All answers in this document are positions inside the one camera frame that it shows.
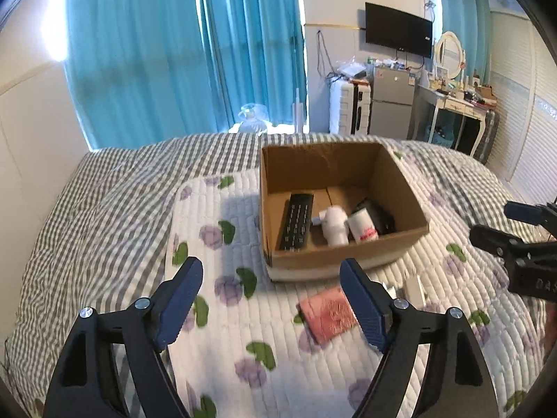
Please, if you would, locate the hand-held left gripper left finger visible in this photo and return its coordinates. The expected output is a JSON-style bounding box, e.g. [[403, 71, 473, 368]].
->
[[44, 257, 204, 418]]

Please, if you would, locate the black wall television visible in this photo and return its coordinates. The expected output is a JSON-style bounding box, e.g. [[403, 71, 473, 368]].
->
[[364, 2, 434, 59]]

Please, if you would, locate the clear plastic bag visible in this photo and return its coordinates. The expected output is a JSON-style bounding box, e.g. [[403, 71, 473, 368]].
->
[[236, 103, 271, 134]]

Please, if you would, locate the wide teal curtain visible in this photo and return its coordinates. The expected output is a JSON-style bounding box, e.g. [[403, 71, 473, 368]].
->
[[63, 0, 232, 152]]

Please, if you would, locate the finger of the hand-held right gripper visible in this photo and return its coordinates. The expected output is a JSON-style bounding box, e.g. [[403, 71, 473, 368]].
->
[[504, 200, 557, 228], [469, 224, 529, 263]]

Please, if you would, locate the white dressing table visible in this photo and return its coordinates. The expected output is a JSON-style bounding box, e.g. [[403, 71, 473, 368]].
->
[[429, 85, 497, 158]]

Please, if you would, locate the silver mini fridge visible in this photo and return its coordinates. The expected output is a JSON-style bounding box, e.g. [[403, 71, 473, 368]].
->
[[371, 66, 417, 139]]

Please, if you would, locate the teal curtain by wardrobe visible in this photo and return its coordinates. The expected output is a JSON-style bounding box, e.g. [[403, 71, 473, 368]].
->
[[435, 0, 493, 84]]

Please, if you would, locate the oval white mirror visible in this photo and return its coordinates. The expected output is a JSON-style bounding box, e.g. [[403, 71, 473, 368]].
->
[[434, 31, 465, 81]]

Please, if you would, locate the bag on suitcase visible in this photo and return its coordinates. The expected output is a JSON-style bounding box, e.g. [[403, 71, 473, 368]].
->
[[336, 58, 371, 82]]

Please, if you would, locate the black remote control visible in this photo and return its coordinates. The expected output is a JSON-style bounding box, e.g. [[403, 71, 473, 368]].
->
[[278, 193, 315, 252]]

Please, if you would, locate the black charger block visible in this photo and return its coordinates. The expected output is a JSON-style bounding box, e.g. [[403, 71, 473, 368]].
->
[[352, 198, 397, 235]]

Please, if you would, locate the blue storage basket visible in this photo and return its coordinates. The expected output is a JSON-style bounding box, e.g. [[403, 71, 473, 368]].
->
[[429, 124, 458, 147]]

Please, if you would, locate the dark suitcase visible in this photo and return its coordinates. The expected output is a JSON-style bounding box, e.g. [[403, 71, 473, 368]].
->
[[472, 109, 500, 165]]

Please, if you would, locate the cardboard box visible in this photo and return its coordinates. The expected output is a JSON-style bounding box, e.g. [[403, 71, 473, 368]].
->
[[259, 140, 431, 283]]

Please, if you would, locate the white plastic bottle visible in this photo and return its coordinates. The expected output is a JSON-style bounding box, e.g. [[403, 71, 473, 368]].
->
[[312, 206, 350, 246]]

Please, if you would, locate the pink cloth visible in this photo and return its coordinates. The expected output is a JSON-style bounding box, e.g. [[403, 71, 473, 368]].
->
[[298, 287, 360, 346]]

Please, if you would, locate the white suitcase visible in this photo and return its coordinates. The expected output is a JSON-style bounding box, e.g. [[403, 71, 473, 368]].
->
[[329, 80, 375, 136]]

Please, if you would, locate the floral quilted mat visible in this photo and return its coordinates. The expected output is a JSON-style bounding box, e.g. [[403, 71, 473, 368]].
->
[[164, 169, 550, 418]]

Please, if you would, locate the white cup with red label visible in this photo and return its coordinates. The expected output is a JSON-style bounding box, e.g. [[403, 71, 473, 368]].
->
[[347, 209, 379, 243]]

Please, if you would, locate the small white box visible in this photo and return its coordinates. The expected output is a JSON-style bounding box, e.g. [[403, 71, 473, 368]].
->
[[402, 275, 427, 308]]

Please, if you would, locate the white louvred wardrobe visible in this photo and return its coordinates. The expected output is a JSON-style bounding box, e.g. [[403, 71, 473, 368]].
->
[[486, 9, 557, 210]]

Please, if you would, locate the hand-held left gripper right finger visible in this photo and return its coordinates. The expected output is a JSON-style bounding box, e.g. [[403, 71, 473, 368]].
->
[[339, 258, 499, 418]]

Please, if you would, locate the narrow teal curtain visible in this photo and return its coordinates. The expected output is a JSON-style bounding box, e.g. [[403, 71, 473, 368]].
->
[[198, 0, 308, 135]]

